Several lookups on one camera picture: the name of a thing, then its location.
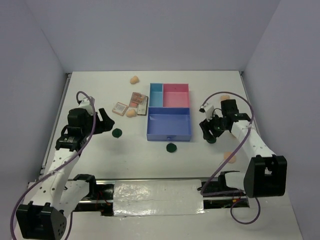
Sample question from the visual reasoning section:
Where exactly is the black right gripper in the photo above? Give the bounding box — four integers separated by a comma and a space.
199, 111, 228, 142

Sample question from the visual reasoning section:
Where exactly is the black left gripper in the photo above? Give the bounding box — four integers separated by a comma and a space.
81, 108, 115, 137

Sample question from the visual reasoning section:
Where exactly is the dark green compact front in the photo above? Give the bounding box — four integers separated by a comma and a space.
166, 143, 177, 153

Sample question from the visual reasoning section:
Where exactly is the dark green round compact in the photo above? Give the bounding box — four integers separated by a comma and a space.
207, 139, 217, 144

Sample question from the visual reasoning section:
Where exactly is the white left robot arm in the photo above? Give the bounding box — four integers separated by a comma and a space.
14, 107, 115, 240

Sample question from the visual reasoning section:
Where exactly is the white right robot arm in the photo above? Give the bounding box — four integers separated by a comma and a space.
199, 99, 287, 198

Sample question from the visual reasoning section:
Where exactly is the tan gourd-shaped makeup sponge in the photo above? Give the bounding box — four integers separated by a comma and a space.
220, 94, 230, 102

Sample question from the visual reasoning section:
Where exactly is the orange square blush palette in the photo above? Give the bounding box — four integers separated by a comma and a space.
112, 102, 129, 116

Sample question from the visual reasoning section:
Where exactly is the tan sponge beside palettes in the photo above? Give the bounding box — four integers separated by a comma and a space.
126, 109, 137, 118

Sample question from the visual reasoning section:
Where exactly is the pink blush palette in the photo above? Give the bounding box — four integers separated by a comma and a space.
128, 98, 139, 108

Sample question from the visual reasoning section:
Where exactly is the patterned eyeshadow palette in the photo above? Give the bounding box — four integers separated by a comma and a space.
130, 92, 146, 105

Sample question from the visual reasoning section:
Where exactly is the pink round puff near base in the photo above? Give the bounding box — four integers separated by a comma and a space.
223, 151, 237, 164

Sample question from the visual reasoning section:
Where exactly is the three-colour compartment organizer tray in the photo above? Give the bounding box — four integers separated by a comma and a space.
146, 83, 192, 142

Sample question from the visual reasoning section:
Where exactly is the tan sponge at back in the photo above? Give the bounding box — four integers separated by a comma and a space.
129, 75, 140, 85

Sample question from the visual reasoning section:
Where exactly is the silver tape covered panel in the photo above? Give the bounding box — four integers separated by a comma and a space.
113, 179, 205, 217

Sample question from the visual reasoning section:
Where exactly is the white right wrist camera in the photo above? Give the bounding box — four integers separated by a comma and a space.
199, 102, 215, 121

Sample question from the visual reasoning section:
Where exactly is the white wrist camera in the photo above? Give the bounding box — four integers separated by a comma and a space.
78, 97, 94, 115
199, 102, 215, 121

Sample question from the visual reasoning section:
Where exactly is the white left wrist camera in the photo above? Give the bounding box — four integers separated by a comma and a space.
78, 97, 94, 115

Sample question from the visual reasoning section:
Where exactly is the aluminium table edge rail left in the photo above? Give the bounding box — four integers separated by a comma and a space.
36, 72, 72, 180

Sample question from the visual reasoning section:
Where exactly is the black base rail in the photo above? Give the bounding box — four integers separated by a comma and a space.
74, 179, 250, 217

